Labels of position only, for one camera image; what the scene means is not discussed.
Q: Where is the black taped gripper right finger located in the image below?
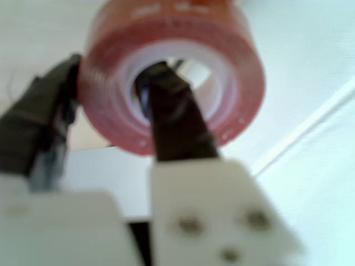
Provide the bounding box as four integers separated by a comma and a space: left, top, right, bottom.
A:
137, 62, 303, 266

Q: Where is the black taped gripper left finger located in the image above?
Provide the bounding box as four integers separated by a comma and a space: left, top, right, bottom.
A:
0, 53, 83, 192

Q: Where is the red tape roll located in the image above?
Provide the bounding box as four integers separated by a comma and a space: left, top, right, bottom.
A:
77, 0, 266, 156

